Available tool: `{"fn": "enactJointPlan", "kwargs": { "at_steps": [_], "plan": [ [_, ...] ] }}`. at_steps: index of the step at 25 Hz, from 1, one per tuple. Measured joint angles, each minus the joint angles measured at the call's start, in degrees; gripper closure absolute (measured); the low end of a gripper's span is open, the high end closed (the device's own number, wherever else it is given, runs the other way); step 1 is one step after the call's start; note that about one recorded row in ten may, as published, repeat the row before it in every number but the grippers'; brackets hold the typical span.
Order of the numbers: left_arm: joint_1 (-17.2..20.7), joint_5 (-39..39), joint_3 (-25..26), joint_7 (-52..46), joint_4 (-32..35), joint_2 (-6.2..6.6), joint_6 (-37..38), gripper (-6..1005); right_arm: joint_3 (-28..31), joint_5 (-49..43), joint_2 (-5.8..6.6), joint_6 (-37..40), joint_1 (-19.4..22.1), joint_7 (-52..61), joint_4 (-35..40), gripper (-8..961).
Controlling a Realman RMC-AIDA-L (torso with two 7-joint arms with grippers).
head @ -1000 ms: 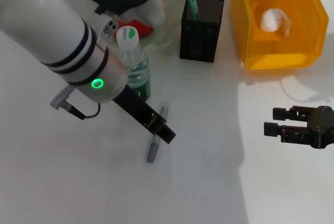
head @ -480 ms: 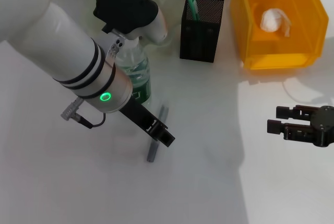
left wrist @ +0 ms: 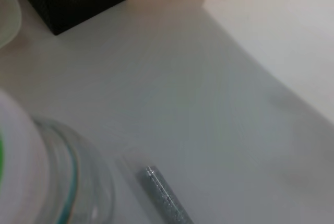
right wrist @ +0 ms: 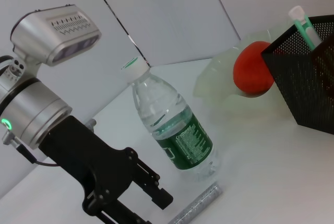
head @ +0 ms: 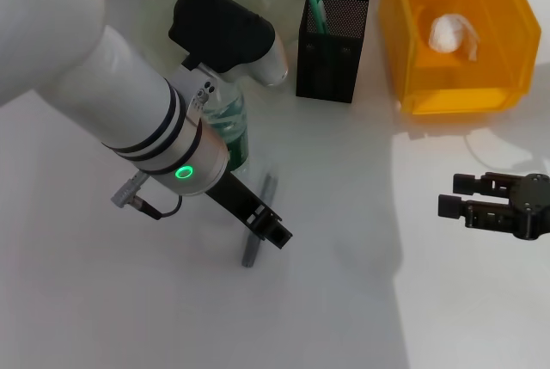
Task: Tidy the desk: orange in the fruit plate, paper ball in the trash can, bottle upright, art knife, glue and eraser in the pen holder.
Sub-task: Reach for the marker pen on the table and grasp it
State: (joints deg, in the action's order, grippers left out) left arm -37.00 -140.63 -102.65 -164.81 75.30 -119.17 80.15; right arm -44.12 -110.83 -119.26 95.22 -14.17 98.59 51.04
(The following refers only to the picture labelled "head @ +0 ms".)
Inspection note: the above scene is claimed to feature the yellow plastic bin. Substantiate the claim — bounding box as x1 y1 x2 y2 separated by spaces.
377 0 541 116

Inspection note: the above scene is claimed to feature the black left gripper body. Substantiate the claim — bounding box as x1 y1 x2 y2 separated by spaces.
205 170 276 231

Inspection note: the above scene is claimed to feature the clear green-label water bottle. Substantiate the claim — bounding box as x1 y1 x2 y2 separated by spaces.
201 80 251 175

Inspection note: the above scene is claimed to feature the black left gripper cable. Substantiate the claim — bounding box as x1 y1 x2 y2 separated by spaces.
111 172 184 220

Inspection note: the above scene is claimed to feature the grey pen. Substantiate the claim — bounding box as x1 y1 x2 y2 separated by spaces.
240 173 279 269

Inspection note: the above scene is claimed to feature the thin white cable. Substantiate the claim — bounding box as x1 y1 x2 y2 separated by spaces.
462 132 534 170

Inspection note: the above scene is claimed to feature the green utility knife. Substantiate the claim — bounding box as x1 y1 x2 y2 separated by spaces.
305 0 332 37

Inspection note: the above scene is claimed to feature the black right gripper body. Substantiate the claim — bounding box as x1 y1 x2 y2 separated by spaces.
508 173 550 241

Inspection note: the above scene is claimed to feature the black mesh pen holder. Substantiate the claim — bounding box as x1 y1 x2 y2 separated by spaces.
295 0 370 104

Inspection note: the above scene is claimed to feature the white paper ball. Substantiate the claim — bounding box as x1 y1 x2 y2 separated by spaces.
428 13 480 62

